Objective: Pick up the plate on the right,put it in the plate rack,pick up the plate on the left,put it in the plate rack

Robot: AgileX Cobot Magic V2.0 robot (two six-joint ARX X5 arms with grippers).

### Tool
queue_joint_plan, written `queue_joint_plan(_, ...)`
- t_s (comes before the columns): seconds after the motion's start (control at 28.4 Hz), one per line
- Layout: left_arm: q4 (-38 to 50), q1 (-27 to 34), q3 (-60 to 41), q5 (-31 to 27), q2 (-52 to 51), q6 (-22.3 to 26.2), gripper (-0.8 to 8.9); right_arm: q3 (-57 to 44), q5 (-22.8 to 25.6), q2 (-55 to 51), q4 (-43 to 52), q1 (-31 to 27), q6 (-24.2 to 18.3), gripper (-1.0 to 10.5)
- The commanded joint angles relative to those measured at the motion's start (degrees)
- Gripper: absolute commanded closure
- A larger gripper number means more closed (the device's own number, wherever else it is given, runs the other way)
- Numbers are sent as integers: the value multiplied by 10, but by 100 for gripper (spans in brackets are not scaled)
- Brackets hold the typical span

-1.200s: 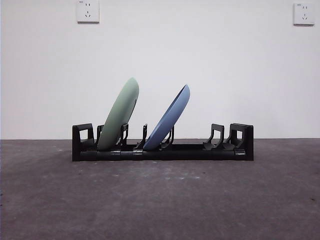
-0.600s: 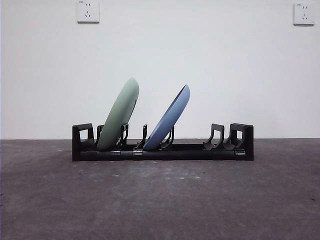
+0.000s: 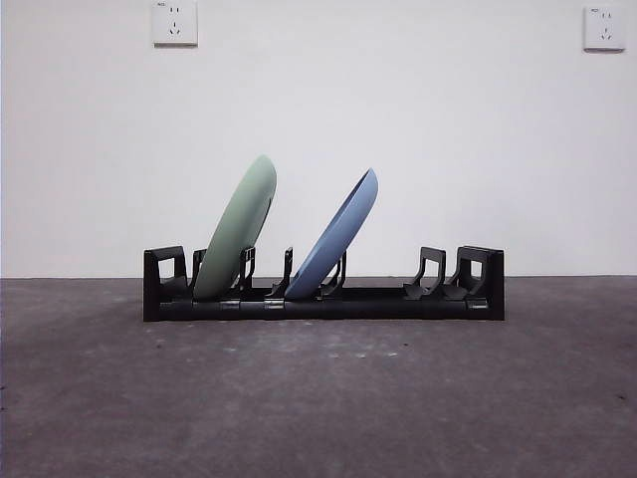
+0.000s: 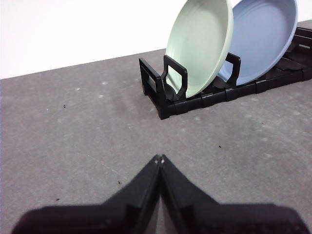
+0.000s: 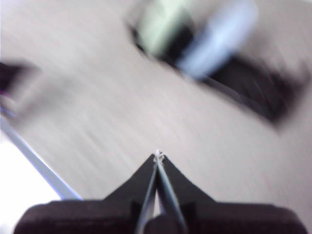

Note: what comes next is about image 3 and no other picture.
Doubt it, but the blue round plate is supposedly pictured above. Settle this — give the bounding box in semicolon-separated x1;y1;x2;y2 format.
282;166;379;301

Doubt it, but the pale green round plate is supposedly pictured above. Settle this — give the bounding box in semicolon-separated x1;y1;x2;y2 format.
191;153;279;301

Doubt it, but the black plastic plate rack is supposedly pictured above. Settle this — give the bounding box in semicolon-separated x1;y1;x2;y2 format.
142;244;505;323

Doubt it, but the white wall socket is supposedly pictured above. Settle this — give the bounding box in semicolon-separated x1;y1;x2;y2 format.
152;0;199;49
582;5;627;52

